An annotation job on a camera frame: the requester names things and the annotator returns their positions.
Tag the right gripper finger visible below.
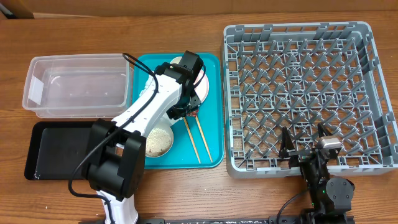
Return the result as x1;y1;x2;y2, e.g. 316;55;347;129
280;127;295;151
317;123;333;138

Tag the white napkin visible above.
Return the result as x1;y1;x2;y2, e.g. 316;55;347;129
139;75;155;96

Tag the red sauce packet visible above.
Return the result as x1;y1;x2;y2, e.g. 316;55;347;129
185;107;199;117

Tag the wooden chopstick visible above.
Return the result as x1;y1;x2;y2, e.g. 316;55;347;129
195;115;213;162
183;117;201;164

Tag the grey bowl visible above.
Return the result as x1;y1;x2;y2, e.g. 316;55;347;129
146;121;174;157

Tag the rice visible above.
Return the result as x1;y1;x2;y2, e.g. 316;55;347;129
146;128;172;157

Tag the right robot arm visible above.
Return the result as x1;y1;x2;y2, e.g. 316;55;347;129
275;123;355;223

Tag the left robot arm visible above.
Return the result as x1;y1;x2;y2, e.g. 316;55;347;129
73;51;206;223

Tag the grey dishwasher rack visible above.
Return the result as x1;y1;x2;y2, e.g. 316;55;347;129
222;21;397;179

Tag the cream cup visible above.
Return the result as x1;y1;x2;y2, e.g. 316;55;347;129
170;56;182;65

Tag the pink plate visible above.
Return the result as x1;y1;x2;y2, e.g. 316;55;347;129
170;64;210;110

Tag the teal serving tray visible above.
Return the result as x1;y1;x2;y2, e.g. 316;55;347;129
145;53;224;169

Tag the clear plastic bin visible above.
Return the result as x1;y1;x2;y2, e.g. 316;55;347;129
22;54;134;118

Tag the black plastic tray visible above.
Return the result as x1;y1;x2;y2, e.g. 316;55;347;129
24;121;95;180

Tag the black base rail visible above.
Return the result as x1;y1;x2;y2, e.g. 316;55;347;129
137;216;355;224

